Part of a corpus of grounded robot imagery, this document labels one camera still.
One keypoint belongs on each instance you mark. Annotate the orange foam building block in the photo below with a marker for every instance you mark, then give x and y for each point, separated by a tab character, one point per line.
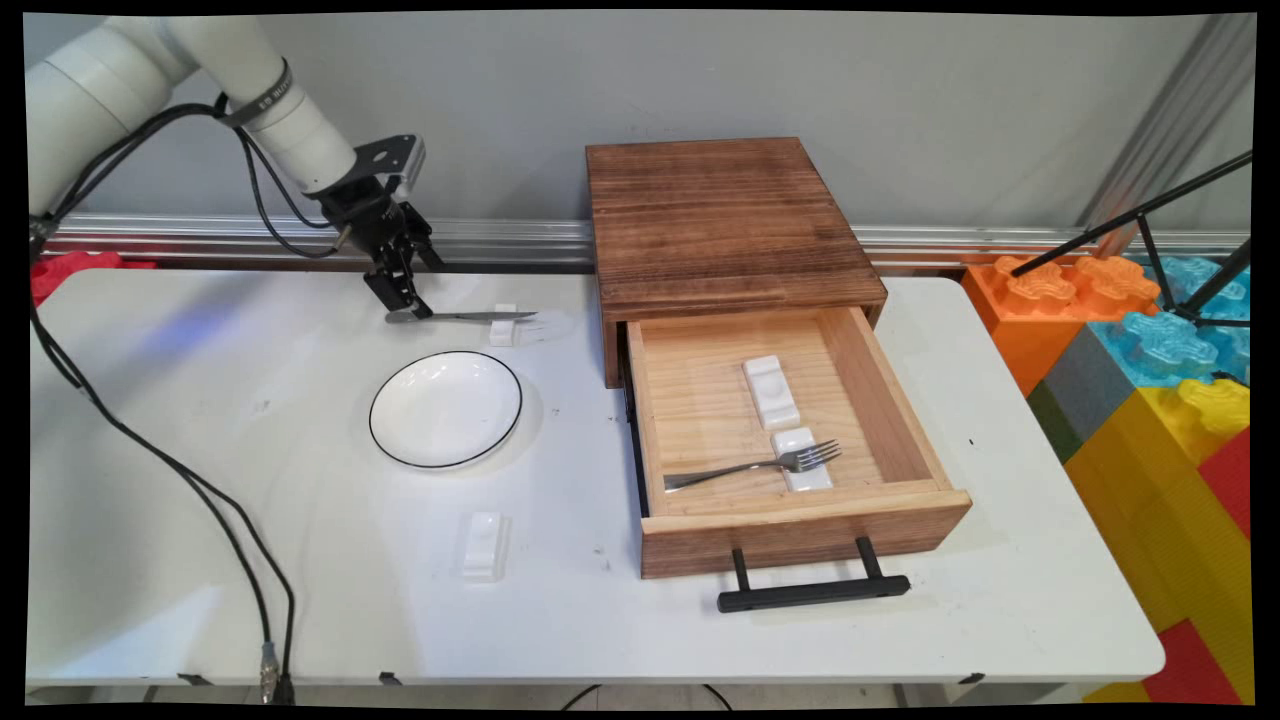
1030	310

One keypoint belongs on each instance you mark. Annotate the white plate with black rim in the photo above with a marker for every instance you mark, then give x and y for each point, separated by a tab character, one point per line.
445	410

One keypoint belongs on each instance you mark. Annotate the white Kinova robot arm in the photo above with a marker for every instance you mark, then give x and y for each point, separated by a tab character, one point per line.
120	80

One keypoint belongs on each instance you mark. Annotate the grey foam building block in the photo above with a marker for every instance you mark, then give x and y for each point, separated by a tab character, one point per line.
1085	395

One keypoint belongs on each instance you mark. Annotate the blue foam building block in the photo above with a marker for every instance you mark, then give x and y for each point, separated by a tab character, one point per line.
1170	345

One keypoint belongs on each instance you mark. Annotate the black tripod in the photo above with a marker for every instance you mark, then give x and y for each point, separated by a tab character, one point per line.
1150	205

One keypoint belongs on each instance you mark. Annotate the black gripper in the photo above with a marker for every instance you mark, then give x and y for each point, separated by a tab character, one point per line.
368	215

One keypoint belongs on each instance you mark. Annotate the aluminium profile rail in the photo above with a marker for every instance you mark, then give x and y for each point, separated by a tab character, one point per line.
520	240

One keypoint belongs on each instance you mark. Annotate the green foam building block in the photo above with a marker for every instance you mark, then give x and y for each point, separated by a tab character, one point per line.
1050	420

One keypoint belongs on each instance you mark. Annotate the aluminium profile post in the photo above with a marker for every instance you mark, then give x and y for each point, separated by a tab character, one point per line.
1170	120

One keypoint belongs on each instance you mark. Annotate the white ceramic cutlery rest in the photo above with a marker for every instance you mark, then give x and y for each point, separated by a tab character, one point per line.
484	545
770	390
502	328
812	478

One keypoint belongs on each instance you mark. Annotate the silver metal fork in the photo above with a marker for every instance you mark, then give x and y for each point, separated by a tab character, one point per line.
740	468

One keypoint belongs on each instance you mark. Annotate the dark wooden drawer cabinet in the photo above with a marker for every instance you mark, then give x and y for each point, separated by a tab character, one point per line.
720	220

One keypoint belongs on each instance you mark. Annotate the light wooden drawer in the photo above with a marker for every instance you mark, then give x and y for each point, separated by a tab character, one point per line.
700	400

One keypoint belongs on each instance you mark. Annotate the silver table knife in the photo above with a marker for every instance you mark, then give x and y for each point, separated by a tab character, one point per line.
470	316

